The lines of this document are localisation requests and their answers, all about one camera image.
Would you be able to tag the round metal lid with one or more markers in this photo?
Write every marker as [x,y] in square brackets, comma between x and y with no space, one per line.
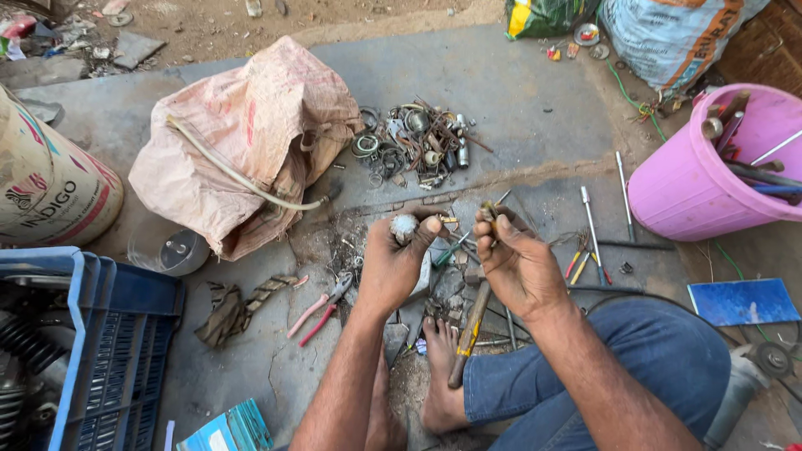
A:
[586,34]

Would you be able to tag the teal paper booklet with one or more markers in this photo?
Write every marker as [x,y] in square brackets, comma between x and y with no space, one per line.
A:
[232,432]

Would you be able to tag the person's foot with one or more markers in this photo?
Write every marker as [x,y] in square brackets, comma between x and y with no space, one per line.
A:
[442,382]
[383,413]

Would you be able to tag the person's left hand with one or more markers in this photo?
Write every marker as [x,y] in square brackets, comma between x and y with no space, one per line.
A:
[390,269]

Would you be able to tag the white and blue woven sack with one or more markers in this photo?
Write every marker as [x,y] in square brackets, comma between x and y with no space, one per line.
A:
[664,37]

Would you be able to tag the green and yellow bag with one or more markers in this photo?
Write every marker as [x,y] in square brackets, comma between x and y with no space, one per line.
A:
[545,15]

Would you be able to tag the heap of litter and rubble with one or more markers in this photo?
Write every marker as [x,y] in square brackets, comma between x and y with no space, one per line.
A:
[69,37]

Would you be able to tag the small grey metal part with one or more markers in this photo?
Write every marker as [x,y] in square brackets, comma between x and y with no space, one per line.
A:
[404,228]

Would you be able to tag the pink woven sack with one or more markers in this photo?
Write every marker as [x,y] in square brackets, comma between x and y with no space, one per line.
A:
[250,125]

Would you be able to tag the camouflage cloth rag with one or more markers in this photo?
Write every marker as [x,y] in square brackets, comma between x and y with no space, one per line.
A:
[229,310]

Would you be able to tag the white printed sack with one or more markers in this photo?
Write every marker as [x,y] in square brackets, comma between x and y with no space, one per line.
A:
[50,181]

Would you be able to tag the pile of metal scrap parts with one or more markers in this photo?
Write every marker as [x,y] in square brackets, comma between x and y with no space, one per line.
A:
[416,144]

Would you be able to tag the person's left foot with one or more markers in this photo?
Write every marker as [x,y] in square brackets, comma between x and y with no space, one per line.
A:
[383,413]

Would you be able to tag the blue plastic crate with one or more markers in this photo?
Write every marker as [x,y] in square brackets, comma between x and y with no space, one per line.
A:
[94,351]

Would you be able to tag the black metal rod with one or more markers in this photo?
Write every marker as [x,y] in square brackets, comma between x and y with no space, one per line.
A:
[636,245]

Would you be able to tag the silver socket driver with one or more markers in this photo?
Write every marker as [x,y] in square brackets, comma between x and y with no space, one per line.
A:
[592,232]

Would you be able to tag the person's blue jeans leg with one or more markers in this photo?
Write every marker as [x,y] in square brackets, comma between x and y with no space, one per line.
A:
[595,363]

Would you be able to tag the grey angle grinder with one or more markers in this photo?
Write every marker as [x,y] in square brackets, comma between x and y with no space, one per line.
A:
[742,382]

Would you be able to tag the person's right foot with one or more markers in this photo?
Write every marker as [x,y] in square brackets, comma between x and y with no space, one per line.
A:
[442,382]

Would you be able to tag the blue flat sheet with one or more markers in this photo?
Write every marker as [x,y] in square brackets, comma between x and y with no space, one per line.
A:
[742,302]

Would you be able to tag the pink plastic bucket with tools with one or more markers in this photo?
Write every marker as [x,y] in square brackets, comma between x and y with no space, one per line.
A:
[683,181]

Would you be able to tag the person's right hand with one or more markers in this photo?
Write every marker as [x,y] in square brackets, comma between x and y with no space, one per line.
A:
[523,269]

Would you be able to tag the clear plastic round container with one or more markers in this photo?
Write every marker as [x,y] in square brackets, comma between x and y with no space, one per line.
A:
[169,250]

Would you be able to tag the thin metal screwdriver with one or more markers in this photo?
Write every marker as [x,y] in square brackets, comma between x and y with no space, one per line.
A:
[503,198]

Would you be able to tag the long thin metal rod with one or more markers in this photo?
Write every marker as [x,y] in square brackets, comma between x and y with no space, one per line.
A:
[625,194]

